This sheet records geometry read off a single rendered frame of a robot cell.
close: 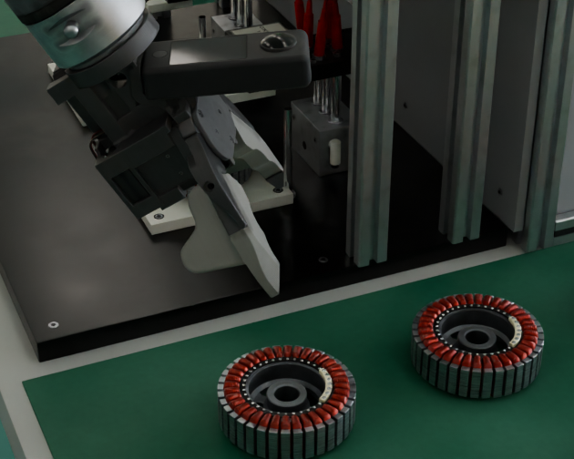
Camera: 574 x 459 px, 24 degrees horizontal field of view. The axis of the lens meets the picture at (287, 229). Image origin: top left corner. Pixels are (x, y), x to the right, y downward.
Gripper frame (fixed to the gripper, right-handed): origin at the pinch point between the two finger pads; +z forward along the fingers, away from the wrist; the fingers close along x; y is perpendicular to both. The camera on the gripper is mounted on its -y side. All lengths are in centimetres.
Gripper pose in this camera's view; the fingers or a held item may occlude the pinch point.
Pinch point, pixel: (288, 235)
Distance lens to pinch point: 99.0
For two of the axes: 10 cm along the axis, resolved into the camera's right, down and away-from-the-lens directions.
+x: -0.2, 5.4, -8.4
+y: -8.4, 4.4, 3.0
